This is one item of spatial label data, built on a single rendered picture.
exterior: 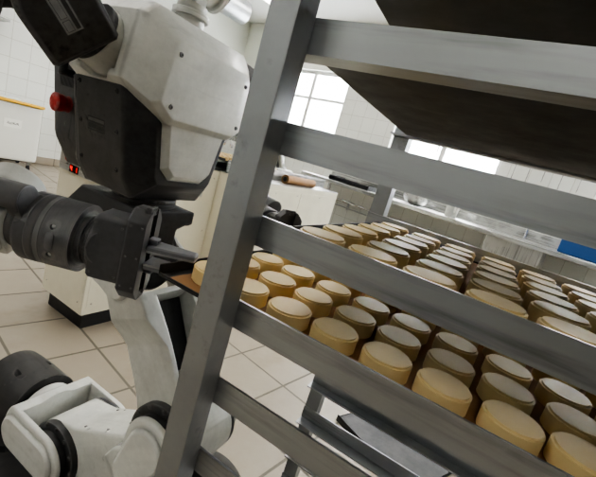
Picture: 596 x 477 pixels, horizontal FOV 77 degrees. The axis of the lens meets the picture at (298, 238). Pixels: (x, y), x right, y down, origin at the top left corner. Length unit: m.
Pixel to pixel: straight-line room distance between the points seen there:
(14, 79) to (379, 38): 5.69
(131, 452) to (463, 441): 0.58
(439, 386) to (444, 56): 0.27
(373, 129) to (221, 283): 5.15
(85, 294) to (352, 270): 1.72
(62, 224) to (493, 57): 0.46
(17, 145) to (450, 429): 5.20
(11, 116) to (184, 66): 4.67
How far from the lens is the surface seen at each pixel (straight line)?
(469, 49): 0.33
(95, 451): 0.98
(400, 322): 0.49
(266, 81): 0.35
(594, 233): 0.31
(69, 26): 0.62
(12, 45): 5.92
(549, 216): 0.31
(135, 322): 0.73
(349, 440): 0.90
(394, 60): 0.34
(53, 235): 0.52
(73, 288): 2.02
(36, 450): 1.06
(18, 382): 1.19
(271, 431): 0.42
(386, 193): 0.75
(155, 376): 0.76
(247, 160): 0.34
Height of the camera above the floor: 1.04
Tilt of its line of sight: 12 degrees down
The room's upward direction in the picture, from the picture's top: 16 degrees clockwise
